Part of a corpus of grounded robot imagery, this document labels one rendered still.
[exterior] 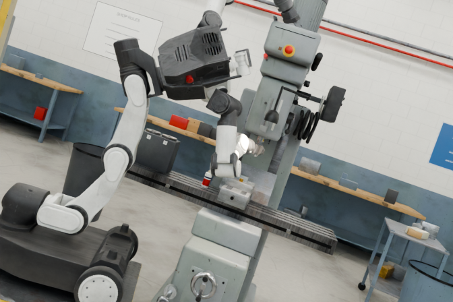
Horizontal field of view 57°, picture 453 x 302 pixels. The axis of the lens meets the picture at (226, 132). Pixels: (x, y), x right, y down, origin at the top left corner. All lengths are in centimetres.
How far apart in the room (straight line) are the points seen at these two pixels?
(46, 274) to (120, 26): 564
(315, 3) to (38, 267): 197
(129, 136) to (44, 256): 62
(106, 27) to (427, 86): 512
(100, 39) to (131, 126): 543
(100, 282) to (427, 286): 284
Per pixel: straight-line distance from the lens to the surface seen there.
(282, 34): 212
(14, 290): 203
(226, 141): 181
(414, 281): 405
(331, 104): 251
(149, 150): 239
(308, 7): 255
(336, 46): 665
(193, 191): 226
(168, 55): 186
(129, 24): 717
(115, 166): 193
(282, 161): 267
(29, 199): 209
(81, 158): 387
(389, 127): 668
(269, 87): 222
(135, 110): 191
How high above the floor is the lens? 140
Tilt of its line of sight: 3 degrees down
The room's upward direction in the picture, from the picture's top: 19 degrees clockwise
